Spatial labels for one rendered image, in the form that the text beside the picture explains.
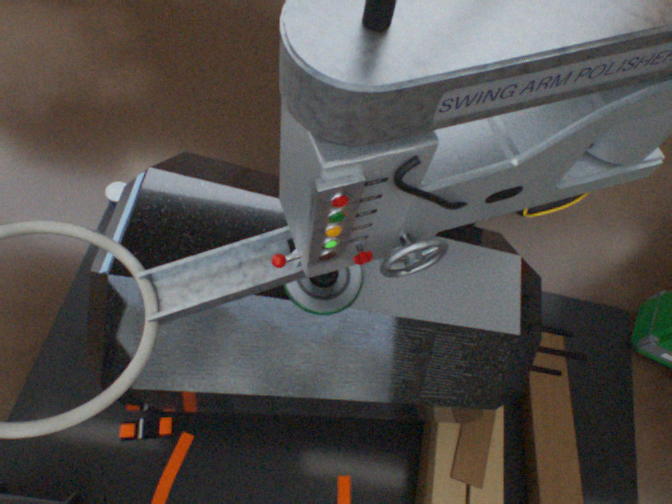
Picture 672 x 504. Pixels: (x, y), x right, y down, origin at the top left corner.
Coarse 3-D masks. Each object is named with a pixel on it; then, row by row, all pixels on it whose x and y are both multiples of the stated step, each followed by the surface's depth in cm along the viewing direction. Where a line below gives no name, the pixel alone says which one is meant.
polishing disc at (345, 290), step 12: (300, 264) 151; (348, 276) 150; (360, 276) 151; (288, 288) 147; (300, 288) 148; (312, 288) 148; (336, 288) 149; (348, 288) 149; (300, 300) 146; (312, 300) 146; (324, 300) 147; (336, 300) 147; (348, 300) 147
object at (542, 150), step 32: (608, 96) 98; (640, 96) 98; (448, 128) 107; (480, 128) 107; (512, 128) 105; (544, 128) 102; (576, 128) 100; (608, 128) 103; (416, 160) 86; (448, 160) 104; (480, 160) 104; (512, 160) 105; (544, 160) 106; (576, 160) 111; (416, 192) 95; (448, 192) 105; (480, 192) 110; (512, 192) 115; (544, 192) 121; (576, 192) 127; (416, 224) 114; (448, 224) 120
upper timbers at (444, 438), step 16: (496, 416) 203; (432, 432) 206; (448, 432) 199; (496, 432) 201; (432, 448) 201; (448, 448) 197; (496, 448) 198; (432, 464) 197; (448, 464) 195; (496, 464) 196; (432, 480) 193; (448, 480) 192; (496, 480) 194; (432, 496) 190; (448, 496) 190; (464, 496) 191; (480, 496) 191; (496, 496) 192
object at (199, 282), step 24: (264, 240) 132; (168, 264) 129; (192, 264) 131; (216, 264) 133; (240, 264) 133; (264, 264) 133; (288, 264) 132; (168, 288) 131; (192, 288) 131; (216, 288) 131; (240, 288) 126; (264, 288) 129; (168, 312) 124; (192, 312) 128
